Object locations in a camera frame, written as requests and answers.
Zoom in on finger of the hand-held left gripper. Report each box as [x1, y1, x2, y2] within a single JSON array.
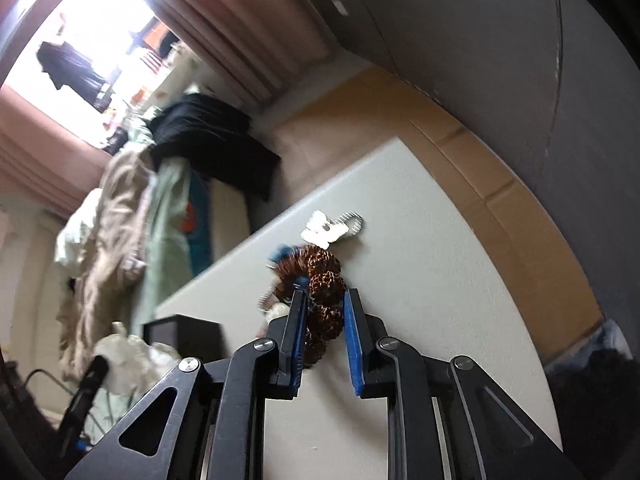
[[57, 355, 110, 456]]

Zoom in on black cable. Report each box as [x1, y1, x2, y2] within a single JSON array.
[[22, 368, 71, 398]]

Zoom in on flattened cardboard sheets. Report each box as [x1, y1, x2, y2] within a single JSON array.
[[272, 65, 607, 361]]

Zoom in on silver ring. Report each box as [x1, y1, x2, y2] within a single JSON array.
[[337, 212, 364, 238]]

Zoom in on brown beaded bracelet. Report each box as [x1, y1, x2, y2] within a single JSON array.
[[272, 245, 348, 371]]

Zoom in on white crumpled cloth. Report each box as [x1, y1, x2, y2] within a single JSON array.
[[94, 322, 182, 397]]

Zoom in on pink curtain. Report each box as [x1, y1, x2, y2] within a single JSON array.
[[0, 85, 117, 217], [114, 0, 333, 107]]

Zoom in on blue hair accessory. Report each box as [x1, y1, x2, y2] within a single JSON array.
[[267, 245, 297, 267]]

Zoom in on black jewelry box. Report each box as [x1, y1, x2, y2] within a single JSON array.
[[143, 314, 223, 362]]

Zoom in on beige duvet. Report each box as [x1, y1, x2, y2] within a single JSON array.
[[54, 150, 162, 376]]

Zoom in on dark fuzzy cloth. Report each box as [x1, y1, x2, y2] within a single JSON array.
[[544, 320, 640, 480]]

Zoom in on bed with green sheet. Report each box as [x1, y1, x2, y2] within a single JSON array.
[[134, 160, 252, 322]]

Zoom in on black garment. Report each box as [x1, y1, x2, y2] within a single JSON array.
[[150, 94, 281, 202]]

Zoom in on hanging black clothes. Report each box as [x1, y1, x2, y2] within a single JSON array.
[[37, 40, 109, 107]]

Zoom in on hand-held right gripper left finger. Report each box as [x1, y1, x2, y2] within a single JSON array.
[[64, 287, 308, 480]]

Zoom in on white hair accessory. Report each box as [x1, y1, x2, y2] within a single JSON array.
[[257, 295, 292, 337]]

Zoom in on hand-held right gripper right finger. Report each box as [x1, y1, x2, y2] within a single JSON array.
[[343, 287, 586, 480]]

